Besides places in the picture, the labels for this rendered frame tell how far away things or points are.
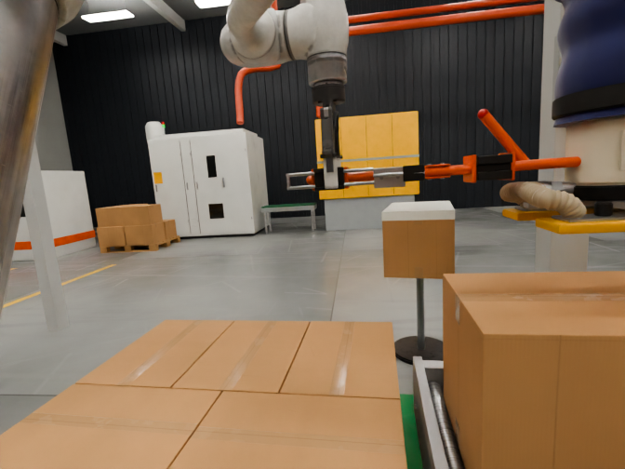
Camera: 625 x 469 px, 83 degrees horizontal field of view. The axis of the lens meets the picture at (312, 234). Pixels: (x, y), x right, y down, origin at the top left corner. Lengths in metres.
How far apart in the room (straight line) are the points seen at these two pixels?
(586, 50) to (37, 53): 0.87
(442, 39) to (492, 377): 11.58
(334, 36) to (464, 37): 11.47
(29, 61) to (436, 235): 1.99
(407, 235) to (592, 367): 1.46
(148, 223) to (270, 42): 6.96
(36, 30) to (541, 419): 0.90
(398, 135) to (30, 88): 7.90
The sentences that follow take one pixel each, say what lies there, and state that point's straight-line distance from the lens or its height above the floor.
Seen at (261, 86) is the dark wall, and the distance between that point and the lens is 11.95.
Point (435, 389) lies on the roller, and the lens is 1.31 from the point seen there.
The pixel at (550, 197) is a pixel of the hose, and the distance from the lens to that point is 0.82.
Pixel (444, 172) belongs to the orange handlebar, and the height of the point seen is 1.24.
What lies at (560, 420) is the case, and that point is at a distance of 0.87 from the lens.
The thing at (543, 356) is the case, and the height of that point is 0.91.
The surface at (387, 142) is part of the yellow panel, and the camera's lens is 8.09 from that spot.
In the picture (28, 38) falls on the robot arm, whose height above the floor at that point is 1.37.
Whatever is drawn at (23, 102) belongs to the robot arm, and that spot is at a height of 1.32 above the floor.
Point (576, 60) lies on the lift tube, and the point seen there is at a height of 1.44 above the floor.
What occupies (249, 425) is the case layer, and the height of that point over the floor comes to 0.54.
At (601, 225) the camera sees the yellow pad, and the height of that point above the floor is 1.13.
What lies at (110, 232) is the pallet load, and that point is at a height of 0.42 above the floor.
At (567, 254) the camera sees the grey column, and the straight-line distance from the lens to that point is 2.03.
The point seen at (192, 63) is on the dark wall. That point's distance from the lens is 12.80.
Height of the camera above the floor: 1.25
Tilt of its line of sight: 9 degrees down
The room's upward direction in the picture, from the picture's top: 4 degrees counter-clockwise
